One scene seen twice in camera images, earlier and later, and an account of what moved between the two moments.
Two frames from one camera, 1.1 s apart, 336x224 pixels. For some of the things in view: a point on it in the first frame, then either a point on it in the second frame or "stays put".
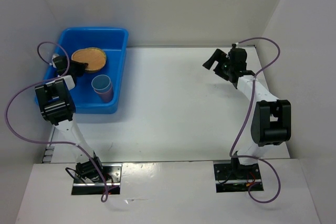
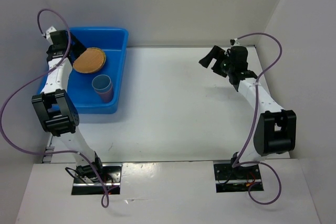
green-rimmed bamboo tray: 96,57 stays put
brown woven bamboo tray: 95,57 stays put
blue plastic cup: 101,84 stays put
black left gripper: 82,66 → 78,48
